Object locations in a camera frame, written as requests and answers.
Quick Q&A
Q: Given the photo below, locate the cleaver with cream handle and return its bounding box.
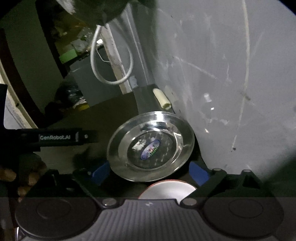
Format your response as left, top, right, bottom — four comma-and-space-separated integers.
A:
133, 84, 175, 114

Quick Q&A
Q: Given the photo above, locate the yellow bin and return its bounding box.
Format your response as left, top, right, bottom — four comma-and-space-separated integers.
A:
73, 102, 90, 112

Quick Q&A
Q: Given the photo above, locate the green box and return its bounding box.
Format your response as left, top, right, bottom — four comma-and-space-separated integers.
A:
59, 49, 77, 64

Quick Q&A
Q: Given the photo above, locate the steel plate with sticker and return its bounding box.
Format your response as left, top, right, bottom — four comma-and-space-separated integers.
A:
107, 111, 195, 182

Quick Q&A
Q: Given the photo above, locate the white looped hose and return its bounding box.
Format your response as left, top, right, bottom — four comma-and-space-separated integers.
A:
90, 24, 134, 85

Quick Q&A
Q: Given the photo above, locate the person's hand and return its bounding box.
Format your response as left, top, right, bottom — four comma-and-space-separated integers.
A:
1, 168, 40, 203

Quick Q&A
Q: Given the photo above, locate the dark cabinet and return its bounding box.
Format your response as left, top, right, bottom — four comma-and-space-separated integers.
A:
69, 48, 122, 106

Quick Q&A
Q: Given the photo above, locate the white bowl red rim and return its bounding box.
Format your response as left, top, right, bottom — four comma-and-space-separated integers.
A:
138, 180, 197, 202

